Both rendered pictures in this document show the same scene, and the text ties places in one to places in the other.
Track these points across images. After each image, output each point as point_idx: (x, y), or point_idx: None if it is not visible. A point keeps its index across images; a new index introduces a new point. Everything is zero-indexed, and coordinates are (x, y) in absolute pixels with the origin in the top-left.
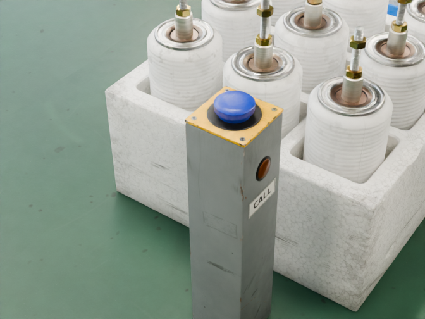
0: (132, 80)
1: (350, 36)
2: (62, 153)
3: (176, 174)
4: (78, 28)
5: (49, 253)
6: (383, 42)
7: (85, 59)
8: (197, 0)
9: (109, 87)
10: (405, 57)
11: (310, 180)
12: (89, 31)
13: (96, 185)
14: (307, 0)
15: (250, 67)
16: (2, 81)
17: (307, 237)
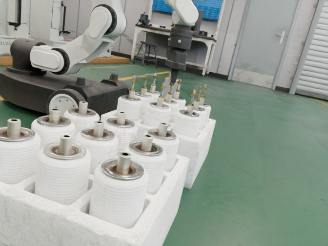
0: (211, 120)
1: (156, 76)
2: (232, 163)
3: None
4: (292, 211)
5: (210, 145)
6: (146, 95)
7: (266, 194)
8: (258, 236)
9: (215, 120)
10: (140, 93)
11: None
12: (284, 209)
13: (214, 155)
14: (172, 94)
15: (178, 97)
16: (282, 185)
17: None
